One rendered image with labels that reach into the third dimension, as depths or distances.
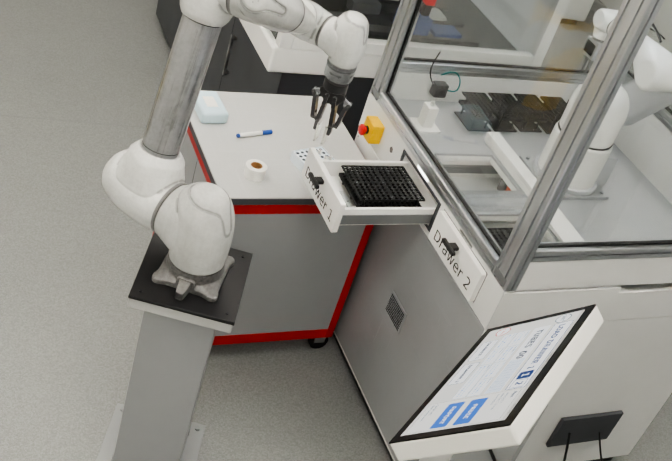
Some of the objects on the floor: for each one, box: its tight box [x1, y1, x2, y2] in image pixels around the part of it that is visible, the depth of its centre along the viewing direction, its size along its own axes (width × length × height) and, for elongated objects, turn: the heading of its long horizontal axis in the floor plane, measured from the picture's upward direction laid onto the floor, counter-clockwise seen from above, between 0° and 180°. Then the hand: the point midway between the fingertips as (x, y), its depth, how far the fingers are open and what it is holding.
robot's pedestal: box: [96, 298, 233, 461], centre depth 278 cm, size 30×30×76 cm
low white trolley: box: [152, 90, 374, 349], centre depth 344 cm, size 58×62×76 cm
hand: (321, 131), depth 294 cm, fingers closed
